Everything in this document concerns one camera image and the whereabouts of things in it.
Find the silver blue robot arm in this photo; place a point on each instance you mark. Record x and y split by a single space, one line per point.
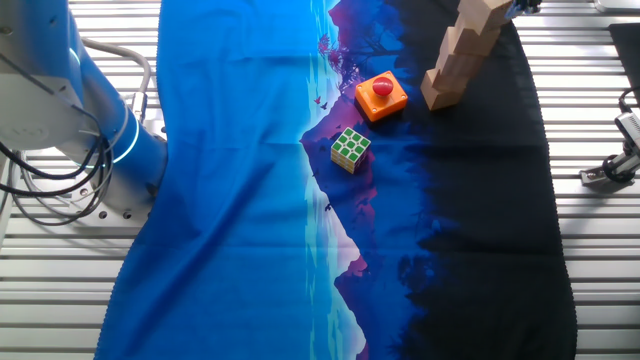
75 110

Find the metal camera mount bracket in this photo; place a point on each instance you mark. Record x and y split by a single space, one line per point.
607 172

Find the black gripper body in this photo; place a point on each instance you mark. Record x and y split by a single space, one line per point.
532 5

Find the blue black landscape cloth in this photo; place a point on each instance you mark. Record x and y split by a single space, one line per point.
225 200

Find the silver ribbed depth camera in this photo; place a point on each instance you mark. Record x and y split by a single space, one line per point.
617 4

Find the green faced puzzle cube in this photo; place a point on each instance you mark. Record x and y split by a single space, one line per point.
350 150

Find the small silver camera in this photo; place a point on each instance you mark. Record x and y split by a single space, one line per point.
631 131

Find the orange box with red button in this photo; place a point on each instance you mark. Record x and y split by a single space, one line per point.
380 97

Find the plain wooden cube block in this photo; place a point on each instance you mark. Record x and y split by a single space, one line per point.
462 24
485 12
436 96
457 72
470 44

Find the black flat slab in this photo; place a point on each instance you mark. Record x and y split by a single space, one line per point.
627 55

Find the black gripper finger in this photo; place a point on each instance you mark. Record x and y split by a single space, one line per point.
515 10

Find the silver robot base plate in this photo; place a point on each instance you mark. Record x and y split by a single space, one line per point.
120 222

